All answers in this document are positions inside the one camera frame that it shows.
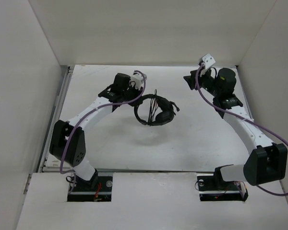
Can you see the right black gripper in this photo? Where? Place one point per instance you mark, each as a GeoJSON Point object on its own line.
{"type": "Point", "coordinates": [190, 80]}

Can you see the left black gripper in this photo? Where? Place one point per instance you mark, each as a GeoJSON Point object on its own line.
{"type": "Point", "coordinates": [137, 91]}

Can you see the black headphones with cable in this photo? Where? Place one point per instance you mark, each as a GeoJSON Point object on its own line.
{"type": "Point", "coordinates": [161, 110]}

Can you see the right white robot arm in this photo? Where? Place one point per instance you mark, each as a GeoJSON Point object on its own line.
{"type": "Point", "coordinates": [267, 160]}

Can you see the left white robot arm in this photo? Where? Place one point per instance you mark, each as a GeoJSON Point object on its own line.
{"type": "Point", "coordinates": [68, 137]}

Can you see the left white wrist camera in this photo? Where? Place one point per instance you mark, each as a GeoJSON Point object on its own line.
{"type": "Point", "coordinates": [137, 79]}

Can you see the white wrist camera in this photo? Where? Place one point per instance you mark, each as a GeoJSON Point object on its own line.
{"type": "Point", "coordinates": [137, 79]}
{"type": "Point", "coordinates": [205, 63]}

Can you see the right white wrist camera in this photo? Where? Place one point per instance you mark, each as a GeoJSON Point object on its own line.
{"type": "Point", "coordinates": [205, 63]}

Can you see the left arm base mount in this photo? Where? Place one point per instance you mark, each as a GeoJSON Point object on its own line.
{"type": "Point", "coordinates": [81, 192]}

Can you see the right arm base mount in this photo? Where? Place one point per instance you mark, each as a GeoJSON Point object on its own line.
{"type": "Point", "coordinates": [211, 190]}

